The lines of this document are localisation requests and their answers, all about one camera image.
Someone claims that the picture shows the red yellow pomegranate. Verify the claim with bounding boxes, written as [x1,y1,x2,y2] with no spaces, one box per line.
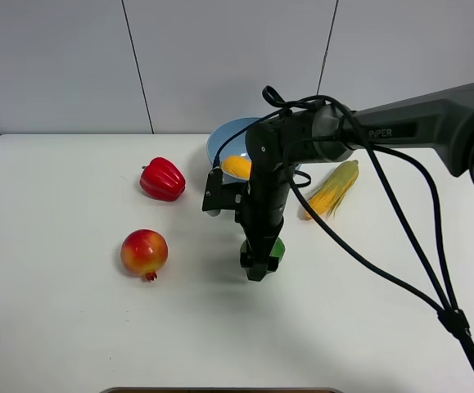
[120,229,169,282]

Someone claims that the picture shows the yellow mango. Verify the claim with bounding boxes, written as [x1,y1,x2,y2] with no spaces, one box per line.
[221,156,251,180]

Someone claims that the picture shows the corn cob with husk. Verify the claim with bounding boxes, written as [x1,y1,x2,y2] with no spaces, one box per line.
[305,160,359,219]

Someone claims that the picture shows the blue plastic bowl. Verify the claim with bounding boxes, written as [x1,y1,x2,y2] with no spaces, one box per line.
[206,117,303,184]

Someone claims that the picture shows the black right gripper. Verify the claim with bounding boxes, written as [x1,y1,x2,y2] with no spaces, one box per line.
[239,164,289,281]

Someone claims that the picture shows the green lime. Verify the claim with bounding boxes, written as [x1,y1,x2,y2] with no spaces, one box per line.
[240,237,285,264]

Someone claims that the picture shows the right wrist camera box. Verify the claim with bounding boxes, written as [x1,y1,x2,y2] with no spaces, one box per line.
[202,167,246,217]

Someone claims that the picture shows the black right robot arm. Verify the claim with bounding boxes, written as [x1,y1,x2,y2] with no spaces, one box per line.
[240,83,474,281]

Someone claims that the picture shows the red bell pepper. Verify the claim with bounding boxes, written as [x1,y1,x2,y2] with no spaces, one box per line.
[139,157,186,202]

